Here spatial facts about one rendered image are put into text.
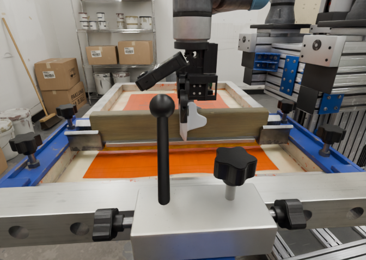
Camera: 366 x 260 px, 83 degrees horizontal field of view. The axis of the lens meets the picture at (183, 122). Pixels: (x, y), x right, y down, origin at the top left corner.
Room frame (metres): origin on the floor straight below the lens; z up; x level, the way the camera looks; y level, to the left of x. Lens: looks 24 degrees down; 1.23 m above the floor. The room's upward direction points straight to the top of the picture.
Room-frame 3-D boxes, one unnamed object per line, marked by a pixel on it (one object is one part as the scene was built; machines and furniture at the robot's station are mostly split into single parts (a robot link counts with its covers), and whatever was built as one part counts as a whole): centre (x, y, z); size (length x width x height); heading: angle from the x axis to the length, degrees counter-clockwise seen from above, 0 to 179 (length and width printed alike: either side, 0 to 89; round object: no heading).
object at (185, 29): (0.45, -0.02, 1.23); 0.08 x 0.08 x 0.05
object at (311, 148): (0.43, -0.28, 0.97); 0.30 x 0.05 x 0.07; 4
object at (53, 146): (0.40, 0.28, 0.97); 0.30 x 0.05 x 0.07; 4
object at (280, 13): (1.25, -0.52, 1.31); 0.15 x 0.15 x 0.10
